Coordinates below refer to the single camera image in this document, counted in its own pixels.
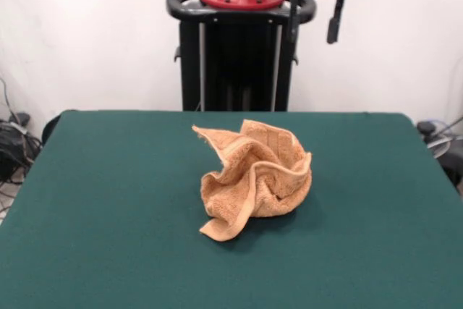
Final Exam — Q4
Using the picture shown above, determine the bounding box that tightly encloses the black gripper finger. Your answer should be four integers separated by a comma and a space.
289, 0, 301, 43
327, 0, 344, 44

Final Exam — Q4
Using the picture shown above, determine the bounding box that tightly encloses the orange terry towel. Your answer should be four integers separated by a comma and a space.
191, 119, 313, 244

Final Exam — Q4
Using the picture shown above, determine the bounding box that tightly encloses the black grey floor equipment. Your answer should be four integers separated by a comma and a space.
415, 116, 463, 196

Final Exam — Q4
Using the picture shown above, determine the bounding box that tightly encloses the dark green table cloth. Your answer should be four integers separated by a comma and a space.
0, 109, 463, 309

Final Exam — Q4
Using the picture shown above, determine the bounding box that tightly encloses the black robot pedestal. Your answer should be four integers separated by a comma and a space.
166, 0, 318, 112

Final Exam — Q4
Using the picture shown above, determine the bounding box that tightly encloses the black cable bundle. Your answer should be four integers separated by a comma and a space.
0, 77, 43, 216

